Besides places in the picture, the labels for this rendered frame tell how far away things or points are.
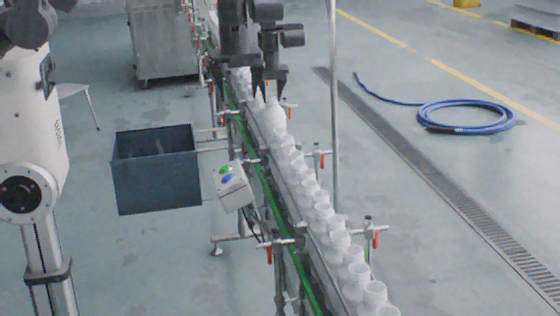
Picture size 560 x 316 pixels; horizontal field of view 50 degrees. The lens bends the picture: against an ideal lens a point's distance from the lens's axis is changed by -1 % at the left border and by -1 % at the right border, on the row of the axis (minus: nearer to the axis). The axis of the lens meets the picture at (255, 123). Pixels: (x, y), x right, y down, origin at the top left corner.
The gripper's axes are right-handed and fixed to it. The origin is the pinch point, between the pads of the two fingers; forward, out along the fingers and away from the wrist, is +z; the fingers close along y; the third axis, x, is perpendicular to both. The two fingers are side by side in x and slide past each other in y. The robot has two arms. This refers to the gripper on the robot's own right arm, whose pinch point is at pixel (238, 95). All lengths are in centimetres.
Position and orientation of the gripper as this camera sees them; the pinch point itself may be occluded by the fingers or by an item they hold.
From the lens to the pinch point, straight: 123.0
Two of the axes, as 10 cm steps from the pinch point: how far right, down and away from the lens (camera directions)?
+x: -1.6, -3.2, 9.3
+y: 9.9, -1.1, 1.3
